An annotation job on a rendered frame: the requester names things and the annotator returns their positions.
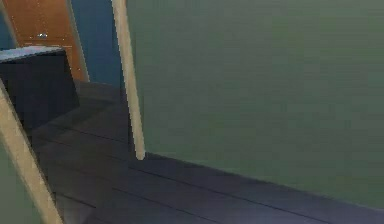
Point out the black cabinet with pale top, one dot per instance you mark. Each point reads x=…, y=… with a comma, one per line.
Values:
x=36, y=90

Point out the brown wooden room door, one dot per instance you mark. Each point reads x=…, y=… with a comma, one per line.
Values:
x=50, y=20

